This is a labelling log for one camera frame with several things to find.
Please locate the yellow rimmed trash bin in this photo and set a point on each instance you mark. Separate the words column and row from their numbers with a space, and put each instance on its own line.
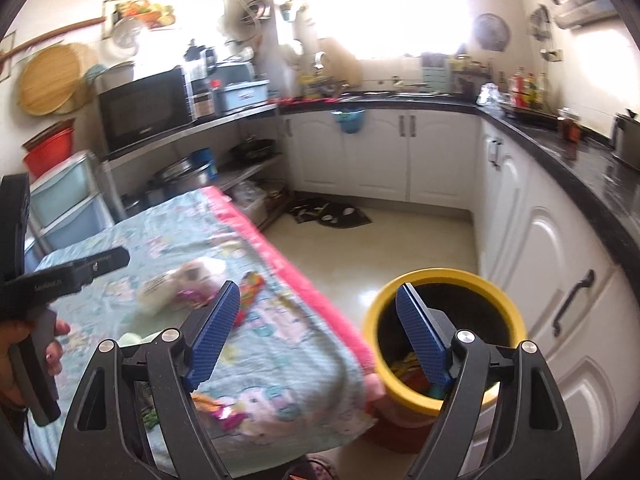
column 406, row 413

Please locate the person's left hand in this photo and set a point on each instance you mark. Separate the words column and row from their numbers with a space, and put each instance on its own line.
column 13, row 332

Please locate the red plastic basin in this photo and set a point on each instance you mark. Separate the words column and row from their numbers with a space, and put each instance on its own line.
column 49, row 147

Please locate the red snack wrapper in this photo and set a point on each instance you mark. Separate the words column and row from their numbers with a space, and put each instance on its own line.
column 251, row 285

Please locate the white lower kitchen cabinets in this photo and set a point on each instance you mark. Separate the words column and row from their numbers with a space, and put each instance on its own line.
column 453, row 189

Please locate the metal kettle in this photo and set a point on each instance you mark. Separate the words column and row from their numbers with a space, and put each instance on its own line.
column 625, row 139

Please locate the blue dish rack box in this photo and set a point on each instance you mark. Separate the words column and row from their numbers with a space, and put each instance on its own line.
column 240, row 95

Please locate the Hello Kitty patterned tablecloth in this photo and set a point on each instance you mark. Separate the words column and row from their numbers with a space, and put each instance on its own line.
column 295, row 374

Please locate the framed food picture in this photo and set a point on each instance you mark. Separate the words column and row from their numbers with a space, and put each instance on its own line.
column 155, row 14

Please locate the plastic drawer cabinet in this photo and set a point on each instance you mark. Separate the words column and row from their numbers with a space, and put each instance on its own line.
column 67, row 203

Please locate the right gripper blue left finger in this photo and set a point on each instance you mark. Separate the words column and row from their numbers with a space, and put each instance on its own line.
column 205, row 332

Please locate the glass jar with brown contents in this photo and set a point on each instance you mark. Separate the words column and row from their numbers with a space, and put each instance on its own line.
column 569, row 125

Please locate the round wall plate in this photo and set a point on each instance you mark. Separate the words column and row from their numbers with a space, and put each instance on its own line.
column 491, row 32

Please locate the black microwave oven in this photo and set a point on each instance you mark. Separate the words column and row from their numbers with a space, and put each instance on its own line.
column 141, row 109

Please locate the round wooden cutting board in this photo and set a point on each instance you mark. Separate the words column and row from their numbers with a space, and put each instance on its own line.
column 54, row 81

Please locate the teal hanging basket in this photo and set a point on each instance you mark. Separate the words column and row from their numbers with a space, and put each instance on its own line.
column 349, row 121

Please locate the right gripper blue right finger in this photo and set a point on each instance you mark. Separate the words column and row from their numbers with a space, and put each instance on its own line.
column 429, row 340

